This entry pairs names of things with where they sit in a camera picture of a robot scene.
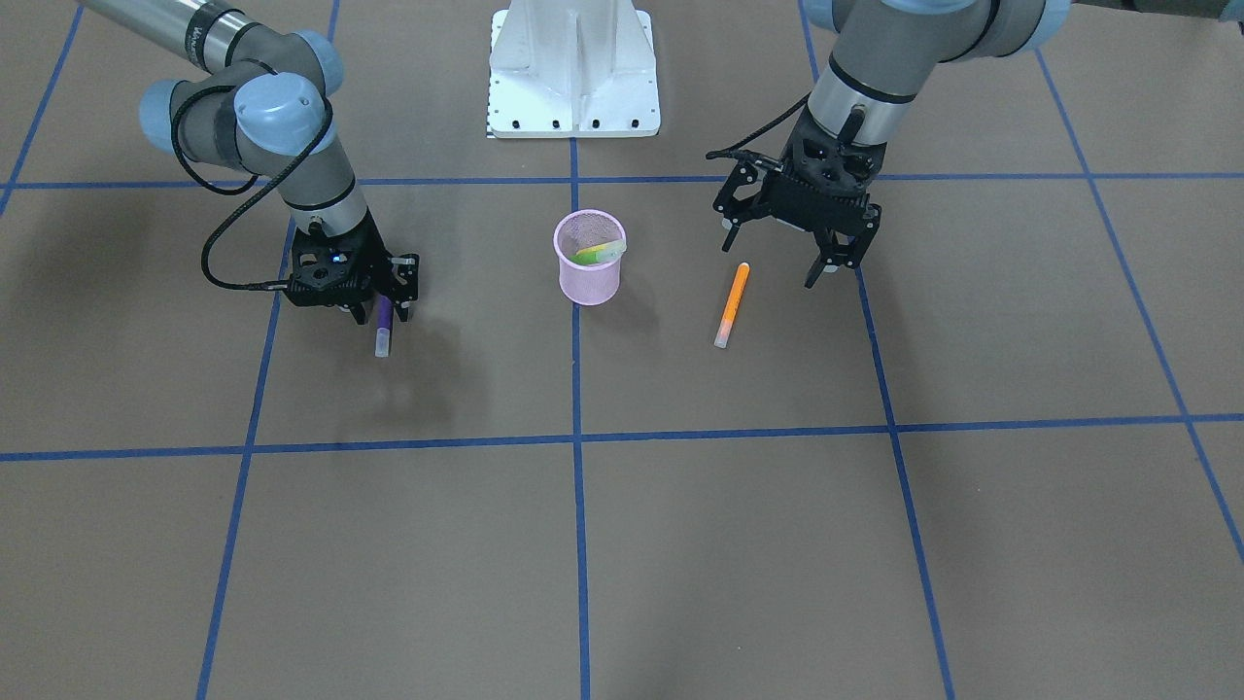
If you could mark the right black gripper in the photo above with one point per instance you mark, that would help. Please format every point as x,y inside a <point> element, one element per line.
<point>373,255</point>

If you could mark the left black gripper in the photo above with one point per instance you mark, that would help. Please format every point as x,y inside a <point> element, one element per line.
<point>747,197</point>

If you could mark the purple highlighter pen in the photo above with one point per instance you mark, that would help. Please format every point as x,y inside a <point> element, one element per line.
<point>383,312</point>

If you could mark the orange highlighter pen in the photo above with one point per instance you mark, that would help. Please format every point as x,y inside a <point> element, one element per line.
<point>731,307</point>

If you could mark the green highlighter pen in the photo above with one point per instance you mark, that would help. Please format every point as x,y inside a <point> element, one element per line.
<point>600,254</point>

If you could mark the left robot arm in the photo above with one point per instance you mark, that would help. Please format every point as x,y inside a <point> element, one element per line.
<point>884,53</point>

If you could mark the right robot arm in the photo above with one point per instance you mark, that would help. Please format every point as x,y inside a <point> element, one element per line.
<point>260,122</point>

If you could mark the pink mesh pen holder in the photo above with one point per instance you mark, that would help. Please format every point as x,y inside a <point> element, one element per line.
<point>587,285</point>

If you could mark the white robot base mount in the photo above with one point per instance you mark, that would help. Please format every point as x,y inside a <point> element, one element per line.
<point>572,69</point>

